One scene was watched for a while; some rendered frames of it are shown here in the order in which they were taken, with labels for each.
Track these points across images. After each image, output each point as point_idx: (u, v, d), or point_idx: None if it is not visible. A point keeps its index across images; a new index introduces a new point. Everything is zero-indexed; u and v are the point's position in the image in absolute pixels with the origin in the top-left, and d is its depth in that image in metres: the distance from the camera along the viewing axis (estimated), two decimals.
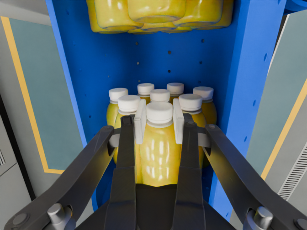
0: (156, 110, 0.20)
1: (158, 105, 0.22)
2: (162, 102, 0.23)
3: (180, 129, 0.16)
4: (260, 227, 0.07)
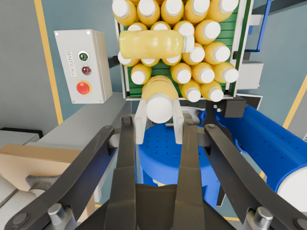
0: (156, 120, 0.22)
1: (158, 108, 0.21)
2: (162, 101, 0.21)
3: (180, 129, 0.16)
4: (260, 227, 0.07)
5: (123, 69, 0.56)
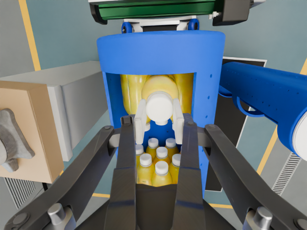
0: None
1: None
2: None
3: (180, 129, 0.16)
4: (260, 227, 0.07)
5: None
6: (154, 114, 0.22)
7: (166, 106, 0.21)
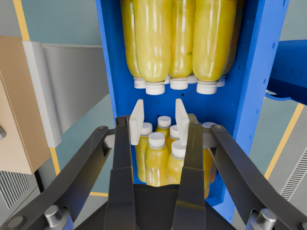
0: None
1: None
2: None
3: (185, 129, 0.15)
4: (263, 229, 0.07)
5: None
6: None
7: None
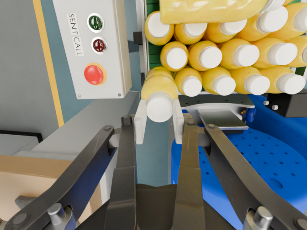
0: (209, 66, 0.30)
1: (211, 56, 0.29)
2: (214, 50, 0.29)
3: (180, 129, 0.16)
4: (260, 227, 0.07)
5: (146, 51, 0.40)
6: (221, 90, 0.32)
7: (231, 83, 0.31)
